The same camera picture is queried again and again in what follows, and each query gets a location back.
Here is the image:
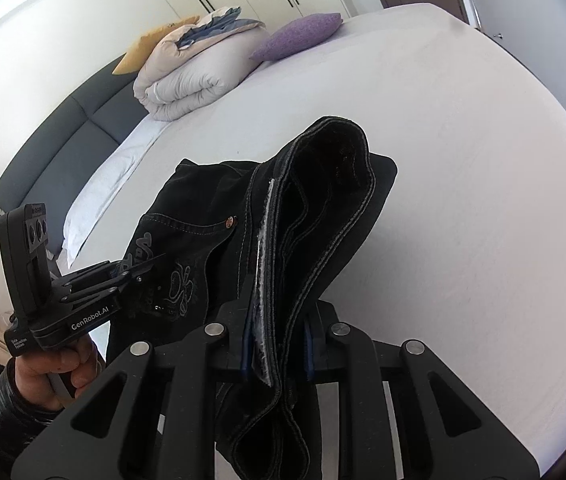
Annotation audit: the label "mustard yellow cushion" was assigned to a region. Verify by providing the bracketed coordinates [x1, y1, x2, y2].
[112, 15, 199, 76]

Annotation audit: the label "folded beige duvet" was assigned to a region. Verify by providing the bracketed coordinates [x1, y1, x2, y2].
[133, 14, 269, 122]

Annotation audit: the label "person's left hand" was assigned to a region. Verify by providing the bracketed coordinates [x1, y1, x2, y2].
[14, 335, 100, 412]

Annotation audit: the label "black denim pants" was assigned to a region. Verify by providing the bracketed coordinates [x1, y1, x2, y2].
[107, 116, 397, 479]

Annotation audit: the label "folded blue grey cloth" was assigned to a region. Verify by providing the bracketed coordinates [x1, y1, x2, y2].
[176, 6, 263, 50]

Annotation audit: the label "white bed mattress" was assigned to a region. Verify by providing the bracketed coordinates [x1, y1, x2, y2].
[74, 4, 566, 471]

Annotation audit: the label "purple cushion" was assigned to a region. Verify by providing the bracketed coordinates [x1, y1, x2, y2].
[249, 13, 342, 62]

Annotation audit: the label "dark grey upholstered headboard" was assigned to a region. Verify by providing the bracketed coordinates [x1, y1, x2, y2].
[0, 58, 147, 244]

